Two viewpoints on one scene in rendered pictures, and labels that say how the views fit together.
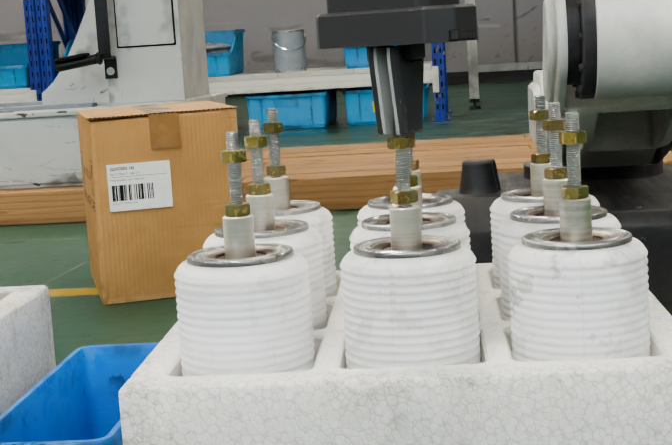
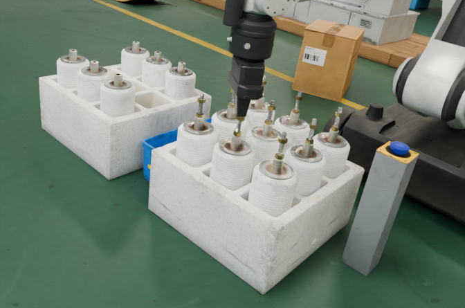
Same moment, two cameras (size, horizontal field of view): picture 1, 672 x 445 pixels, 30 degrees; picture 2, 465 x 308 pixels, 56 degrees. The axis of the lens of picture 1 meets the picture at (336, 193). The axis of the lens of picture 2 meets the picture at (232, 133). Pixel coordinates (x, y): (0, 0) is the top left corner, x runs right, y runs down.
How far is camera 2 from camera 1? 0.62 m
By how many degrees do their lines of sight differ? 37
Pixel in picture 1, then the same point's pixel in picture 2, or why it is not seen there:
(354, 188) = not seen: hidden behind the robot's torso
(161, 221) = (317, 70)
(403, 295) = (219, 162)
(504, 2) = not seen: outside the picture
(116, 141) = (311, 39)
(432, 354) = (222, 180)
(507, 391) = (227, 203)
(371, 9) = (234, 77)
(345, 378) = (195, 176)
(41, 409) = not seen: hidden behind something
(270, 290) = (192, 142)
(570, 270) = (258, 179)
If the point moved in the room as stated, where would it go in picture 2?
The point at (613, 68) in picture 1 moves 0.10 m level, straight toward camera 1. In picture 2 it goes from (407, 100) to (387, 106)
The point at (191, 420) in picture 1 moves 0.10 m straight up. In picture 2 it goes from (163, 165) to (166, 129)
